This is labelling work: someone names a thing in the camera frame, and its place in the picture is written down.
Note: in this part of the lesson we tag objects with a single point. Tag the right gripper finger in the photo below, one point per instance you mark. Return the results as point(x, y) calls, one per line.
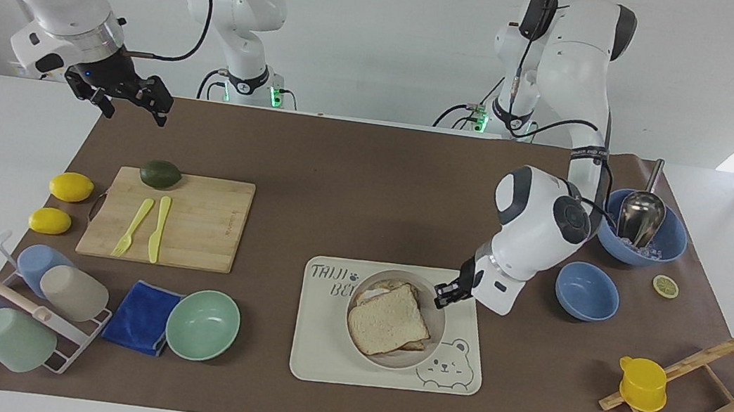
point(158, 99)
point(104, 104)

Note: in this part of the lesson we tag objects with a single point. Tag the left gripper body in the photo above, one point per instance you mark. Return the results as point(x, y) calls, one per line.
point(469, 276)

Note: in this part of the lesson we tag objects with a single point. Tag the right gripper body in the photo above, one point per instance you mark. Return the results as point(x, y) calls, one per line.
point(104, 73)

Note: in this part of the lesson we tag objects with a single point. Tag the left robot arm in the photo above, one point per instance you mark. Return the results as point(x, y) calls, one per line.
point(541, 229)

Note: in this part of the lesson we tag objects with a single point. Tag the beige round plate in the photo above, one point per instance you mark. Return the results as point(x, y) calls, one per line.
point(437, 318)

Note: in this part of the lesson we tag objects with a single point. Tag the green avocado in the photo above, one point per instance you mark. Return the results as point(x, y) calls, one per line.
point(160, 174)

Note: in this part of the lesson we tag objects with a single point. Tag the toasted bread slice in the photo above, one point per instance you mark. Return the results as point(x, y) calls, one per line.
point(389, 320)
point(417, 345)

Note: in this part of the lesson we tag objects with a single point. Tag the yellow lemon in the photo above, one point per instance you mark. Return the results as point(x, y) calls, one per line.
point(71, 187)
point(49, 221)

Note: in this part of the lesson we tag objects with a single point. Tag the small blue bowl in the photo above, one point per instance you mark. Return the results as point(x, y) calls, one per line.
point(587, 292)

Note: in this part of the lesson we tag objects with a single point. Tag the yellow-green plastic fork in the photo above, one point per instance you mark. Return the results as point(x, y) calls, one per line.
point(133, 225)

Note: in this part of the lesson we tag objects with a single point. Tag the yellow-green plastic knife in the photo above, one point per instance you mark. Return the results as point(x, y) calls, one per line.
point(158, 228)

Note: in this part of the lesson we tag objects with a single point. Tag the wooden cutting board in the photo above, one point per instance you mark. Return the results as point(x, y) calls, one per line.
point(201, 227)

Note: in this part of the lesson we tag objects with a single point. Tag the beige bear placemat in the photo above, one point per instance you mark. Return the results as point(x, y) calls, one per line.
point(321, 342)

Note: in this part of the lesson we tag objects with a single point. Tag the blue plastic cup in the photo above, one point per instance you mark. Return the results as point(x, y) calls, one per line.
point(33, 260)

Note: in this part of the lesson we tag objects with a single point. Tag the clear ice cubes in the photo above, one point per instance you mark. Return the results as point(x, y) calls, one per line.
point(650, 252)

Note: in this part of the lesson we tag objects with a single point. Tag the metal scoop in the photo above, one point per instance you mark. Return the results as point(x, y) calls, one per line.
point(642, 214)

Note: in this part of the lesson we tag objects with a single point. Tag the beige plastic cup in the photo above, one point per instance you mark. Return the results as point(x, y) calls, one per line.
point(74, 293)

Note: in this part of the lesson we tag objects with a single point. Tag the lemon slice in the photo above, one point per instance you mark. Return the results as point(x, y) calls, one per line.
point(665, 286)

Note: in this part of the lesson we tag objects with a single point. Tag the large blue bowl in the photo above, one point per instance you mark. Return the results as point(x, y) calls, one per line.
point(671, 239)

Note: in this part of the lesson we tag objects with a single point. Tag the blue cloth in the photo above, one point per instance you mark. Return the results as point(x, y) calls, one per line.
point(142, 317)

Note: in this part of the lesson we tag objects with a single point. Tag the mint green bowl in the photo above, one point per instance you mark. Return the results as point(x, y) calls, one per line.
point(203, 325)

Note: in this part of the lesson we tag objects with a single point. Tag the mint green plastic cup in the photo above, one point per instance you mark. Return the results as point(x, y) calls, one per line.
point(16, 339)

